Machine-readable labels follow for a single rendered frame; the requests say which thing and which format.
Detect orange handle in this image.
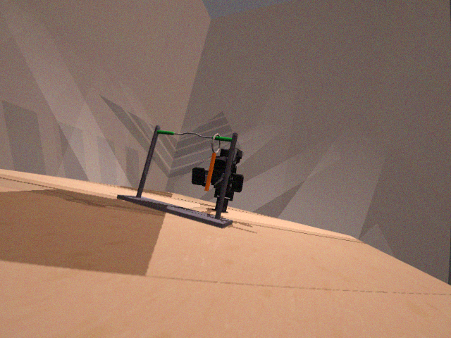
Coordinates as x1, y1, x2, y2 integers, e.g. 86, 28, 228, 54
204, 134, 221, 191

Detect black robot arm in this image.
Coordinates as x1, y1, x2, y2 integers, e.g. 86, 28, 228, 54
212, 148, 242, 213

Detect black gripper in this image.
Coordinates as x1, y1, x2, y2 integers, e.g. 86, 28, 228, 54
192, 167, 244, 193

